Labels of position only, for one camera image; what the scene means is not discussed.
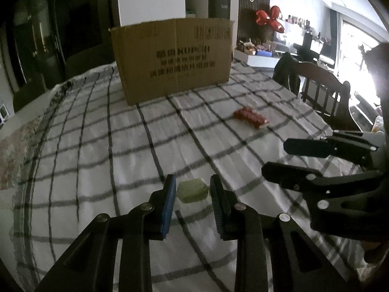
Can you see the small pale green packet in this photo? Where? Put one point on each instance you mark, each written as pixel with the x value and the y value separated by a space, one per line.
pixel 193 191

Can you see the brown cardboard box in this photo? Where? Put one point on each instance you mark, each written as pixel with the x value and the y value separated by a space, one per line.
pixel 170 67

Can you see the red snack packet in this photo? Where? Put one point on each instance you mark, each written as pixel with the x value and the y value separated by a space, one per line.
pixel 251 118

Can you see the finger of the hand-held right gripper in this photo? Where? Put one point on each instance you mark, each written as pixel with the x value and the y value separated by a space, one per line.
pixel 304 147
pixel 288 175

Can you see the wooden chair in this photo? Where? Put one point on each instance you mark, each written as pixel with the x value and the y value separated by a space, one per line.
pixel 325 85

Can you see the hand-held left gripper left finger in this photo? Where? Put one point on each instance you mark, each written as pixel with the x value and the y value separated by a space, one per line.
pixel 169 208

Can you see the red balloon bow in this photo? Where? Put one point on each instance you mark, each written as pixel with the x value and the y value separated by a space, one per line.
pixel 270 18

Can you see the white tray of clutter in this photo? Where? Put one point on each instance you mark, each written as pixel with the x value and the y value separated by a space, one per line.
pixel 258 58

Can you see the dark jacket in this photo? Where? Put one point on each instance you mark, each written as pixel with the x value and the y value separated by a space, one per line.
pixel 285 73

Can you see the white checked tablecloth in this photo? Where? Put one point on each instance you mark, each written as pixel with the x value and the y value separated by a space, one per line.
pixel 121 146

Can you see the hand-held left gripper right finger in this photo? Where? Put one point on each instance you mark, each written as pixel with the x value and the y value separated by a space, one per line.
pixel 217 210

